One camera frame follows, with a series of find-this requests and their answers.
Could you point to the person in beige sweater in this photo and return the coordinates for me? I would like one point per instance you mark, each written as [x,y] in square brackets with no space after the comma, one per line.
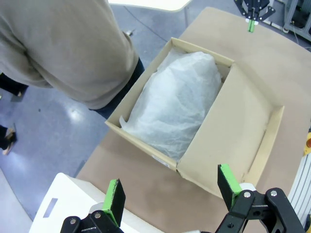
[60,48]

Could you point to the aluminium profile post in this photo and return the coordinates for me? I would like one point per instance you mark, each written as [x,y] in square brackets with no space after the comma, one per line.
[302,184]

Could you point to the white table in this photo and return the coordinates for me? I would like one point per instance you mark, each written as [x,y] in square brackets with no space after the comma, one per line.
[158,3]

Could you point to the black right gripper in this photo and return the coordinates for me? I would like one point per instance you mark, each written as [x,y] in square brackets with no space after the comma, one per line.
[255,3]

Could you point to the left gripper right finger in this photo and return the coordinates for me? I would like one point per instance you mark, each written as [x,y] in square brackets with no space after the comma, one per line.
[227,184]

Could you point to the white tissue paper sheet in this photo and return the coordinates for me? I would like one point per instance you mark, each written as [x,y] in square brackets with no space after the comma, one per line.
[175,104]

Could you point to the brown cardboard shoe box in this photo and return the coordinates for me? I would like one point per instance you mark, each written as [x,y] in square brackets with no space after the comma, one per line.
[230,121]

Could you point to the yellow emergency stop box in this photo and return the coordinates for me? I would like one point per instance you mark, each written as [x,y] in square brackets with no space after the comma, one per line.
[308,143]

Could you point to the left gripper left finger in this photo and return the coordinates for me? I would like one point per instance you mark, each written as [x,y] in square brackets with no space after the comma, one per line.
[115,201]

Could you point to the white plastic storage box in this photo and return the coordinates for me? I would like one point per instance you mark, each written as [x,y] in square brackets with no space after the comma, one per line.
[73,194]

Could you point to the aluminium frame cart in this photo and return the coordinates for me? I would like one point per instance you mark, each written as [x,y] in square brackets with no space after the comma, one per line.
[289,14]

